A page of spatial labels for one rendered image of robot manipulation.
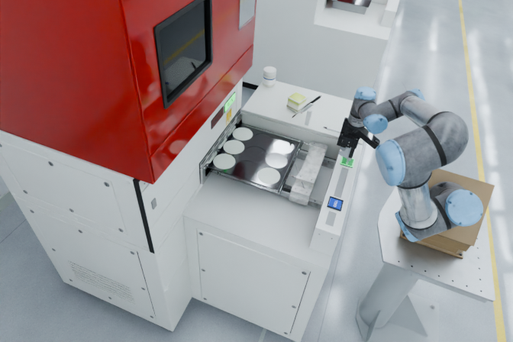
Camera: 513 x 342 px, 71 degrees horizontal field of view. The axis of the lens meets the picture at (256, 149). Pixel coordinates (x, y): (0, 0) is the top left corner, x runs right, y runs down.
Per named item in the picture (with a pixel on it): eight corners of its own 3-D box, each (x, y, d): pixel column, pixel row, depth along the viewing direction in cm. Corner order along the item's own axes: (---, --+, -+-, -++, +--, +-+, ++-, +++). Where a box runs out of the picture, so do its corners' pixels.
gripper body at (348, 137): (339, 136, 158) (346, 114, 150) (359, 141, 156) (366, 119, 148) (336, 146, 152) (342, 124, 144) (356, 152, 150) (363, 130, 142)
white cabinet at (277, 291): (191, 304, 205) (182, 216, 150) (253, 188, 273) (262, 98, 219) (299, 351, 191) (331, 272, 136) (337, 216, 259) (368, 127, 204)
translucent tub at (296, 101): (285, 108, 187) (287, 96, 183) (294, 101, 192) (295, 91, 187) (297, 114, 184) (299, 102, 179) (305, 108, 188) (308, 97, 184)
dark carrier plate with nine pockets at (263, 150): (204, 166, 162) (204, 166, 161) (236, 124, 186) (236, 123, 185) (277, 191, 154) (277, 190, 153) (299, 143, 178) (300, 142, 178)
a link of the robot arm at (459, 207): (479, 213, 128) (494, 219, 115) (441, 227, 130) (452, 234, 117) (463, 182, 129) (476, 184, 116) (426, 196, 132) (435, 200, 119)
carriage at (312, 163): (288, 200, 156) (289, 195, 154) (310, 149, 182) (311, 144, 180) (306, 206, 154) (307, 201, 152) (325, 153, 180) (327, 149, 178)
